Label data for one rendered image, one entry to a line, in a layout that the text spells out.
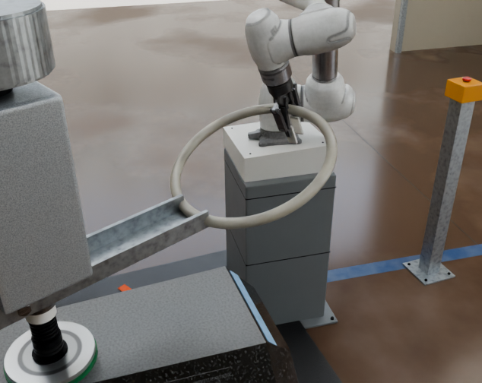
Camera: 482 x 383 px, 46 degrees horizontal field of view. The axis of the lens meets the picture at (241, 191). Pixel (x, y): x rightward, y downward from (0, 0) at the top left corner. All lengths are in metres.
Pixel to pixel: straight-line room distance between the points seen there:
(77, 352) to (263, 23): 0.95
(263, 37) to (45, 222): 0.75
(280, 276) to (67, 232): 1.56
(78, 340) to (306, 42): 0.96
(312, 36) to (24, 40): 0.77
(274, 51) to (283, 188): 0.91
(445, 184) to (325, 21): 1.58
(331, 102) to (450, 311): 1.30
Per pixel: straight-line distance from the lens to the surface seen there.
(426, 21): 7.32
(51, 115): 1.09
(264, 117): 2.36
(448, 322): 2.98
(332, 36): 1.53
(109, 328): 1.60
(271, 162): 2.31
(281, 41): 1.54
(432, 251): 3.15
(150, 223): 1.52
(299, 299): 2.73
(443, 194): 2.96
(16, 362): 1.50
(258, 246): 2.46
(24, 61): 1.05
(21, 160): 1.09
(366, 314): 2.92
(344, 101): 2.32
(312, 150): 2.35
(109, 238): 1.46
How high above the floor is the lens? 1.92
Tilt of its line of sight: 30 degrees down
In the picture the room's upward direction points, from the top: straight up
